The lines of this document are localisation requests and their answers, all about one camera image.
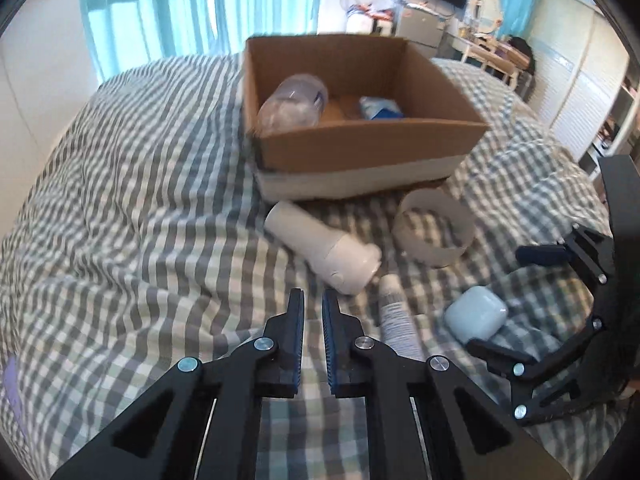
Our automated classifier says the white earbuds case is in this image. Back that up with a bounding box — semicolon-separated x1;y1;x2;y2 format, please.
444;286;509;346

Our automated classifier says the blue white tube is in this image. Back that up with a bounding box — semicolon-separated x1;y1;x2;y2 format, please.
378;274;424;361

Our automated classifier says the white handheld device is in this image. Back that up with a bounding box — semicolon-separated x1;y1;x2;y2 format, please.
265;202;382;296

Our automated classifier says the checkered bed blanket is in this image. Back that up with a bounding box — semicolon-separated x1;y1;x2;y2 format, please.
1;56;608;479

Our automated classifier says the white vanity desk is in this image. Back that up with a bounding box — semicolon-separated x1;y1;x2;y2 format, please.
456;37;518;90

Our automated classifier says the white louvered wardrobe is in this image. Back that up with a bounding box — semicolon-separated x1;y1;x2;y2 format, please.
527;0;629;160

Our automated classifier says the blue white packet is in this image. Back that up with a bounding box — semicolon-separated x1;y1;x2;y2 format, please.
359;96;405;120

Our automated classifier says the brown cardboard box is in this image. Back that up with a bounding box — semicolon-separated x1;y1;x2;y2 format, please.
243;35;488;203

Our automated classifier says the oval vanity mirror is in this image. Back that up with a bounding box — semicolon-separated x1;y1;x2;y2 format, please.
466;0;503;35

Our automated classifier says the silver mini fridge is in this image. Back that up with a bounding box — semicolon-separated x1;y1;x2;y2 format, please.
395;6;446;58

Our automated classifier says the clear plastic jar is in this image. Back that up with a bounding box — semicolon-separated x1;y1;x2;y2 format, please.
256;74;329;134

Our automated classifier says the teal window curtain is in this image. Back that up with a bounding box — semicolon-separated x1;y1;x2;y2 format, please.
79;0;320;80

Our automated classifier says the white tape ring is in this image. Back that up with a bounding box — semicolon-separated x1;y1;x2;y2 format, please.
391;187;478;269

